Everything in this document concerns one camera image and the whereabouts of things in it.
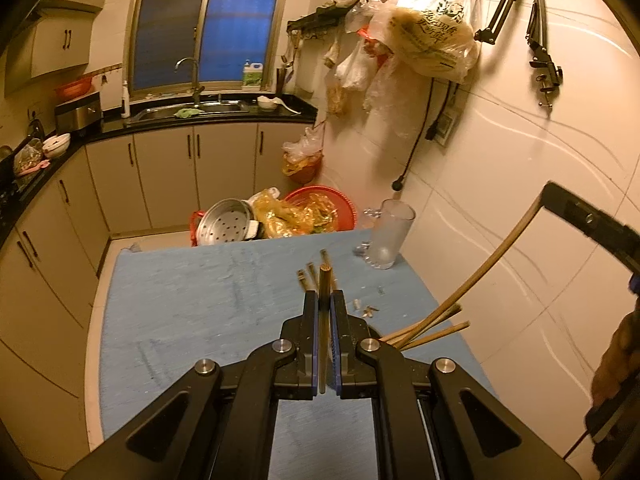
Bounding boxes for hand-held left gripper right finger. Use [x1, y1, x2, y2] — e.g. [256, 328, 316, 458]
[330, 290, 583, 480]

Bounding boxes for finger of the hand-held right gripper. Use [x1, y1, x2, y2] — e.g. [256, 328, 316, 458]
[541, 181, 640, 273]

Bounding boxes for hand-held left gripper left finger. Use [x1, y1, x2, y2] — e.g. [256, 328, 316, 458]
[62, 290, 320, 480]

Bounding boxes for curved wooden chopstick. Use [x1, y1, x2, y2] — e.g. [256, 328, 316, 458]
[387, 195, 548, 343]

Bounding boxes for person's right hand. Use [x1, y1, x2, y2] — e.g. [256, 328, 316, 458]
[591, 300, 640, 408]

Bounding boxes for blue table cover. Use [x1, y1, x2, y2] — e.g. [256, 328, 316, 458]
[100, 227, 499, 480]

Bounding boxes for clear glass mug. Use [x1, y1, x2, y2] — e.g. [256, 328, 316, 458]
[356, 199, 417, 271]

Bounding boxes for yellow plastic bag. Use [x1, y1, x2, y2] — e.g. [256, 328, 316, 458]
[251, 187, 347, 239]

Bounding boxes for red plastic basin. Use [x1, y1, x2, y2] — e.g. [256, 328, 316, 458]
[282, 186, 359, 234]

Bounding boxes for metal steamer pot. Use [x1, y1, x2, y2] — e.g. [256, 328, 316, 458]
[192, 199, 260, 247]

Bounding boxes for red plastic bag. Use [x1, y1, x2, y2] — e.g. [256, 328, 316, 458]
[188, 210, 207, 247]

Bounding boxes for cream kitchen base cabinets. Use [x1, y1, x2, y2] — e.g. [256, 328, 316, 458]
[0, 120, 321, 463]

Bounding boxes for large bag of flatbreads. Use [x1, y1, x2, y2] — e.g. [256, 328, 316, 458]
[381, 0, 479, 84]

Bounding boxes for white bowl with spoon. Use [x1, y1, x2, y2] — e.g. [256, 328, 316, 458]
[256, 94, 302, 114]

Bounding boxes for steel kitchen sink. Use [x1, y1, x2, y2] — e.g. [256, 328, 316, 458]
[134, 100, 251, 124]

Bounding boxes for dark utensil holder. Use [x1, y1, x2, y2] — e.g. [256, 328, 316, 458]
[276, 57, 296, 96]

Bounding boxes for green label detergent jug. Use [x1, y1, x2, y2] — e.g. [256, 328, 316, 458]
[242, 59, 264, 90]

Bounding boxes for hanging white plastic bags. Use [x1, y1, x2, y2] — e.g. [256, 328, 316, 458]
[322, 0, 403, 128]

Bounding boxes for chrome faucet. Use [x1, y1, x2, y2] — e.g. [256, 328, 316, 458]
[174, 57, 206, 111]

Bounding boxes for white patterned bowl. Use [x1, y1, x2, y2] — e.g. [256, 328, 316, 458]
[42, 133, 72, 160]

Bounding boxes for steel countertop appliance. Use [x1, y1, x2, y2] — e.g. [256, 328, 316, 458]
[53, 92, 104, 137]

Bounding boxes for kitchen window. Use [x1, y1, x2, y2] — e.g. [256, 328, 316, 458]
[126, 0, 292, 97]

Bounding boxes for clear bag of food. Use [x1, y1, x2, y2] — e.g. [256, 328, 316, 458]
[12, 137, 47, 177]

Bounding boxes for red plastic basket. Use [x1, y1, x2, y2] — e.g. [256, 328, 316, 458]
[54, 75, 96, 101]

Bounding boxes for wall socket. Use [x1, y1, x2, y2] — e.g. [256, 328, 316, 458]
[431, 109, 459, 147]

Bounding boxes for black power cable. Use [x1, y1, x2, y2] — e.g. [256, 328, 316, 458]
[391, 79, 451, 192]

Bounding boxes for black wall rack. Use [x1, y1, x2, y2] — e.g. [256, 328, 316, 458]
[286, 0, 362, 32]

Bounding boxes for cream wall cabinets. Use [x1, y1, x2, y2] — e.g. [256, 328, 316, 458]
[4, 0, 122, 97]

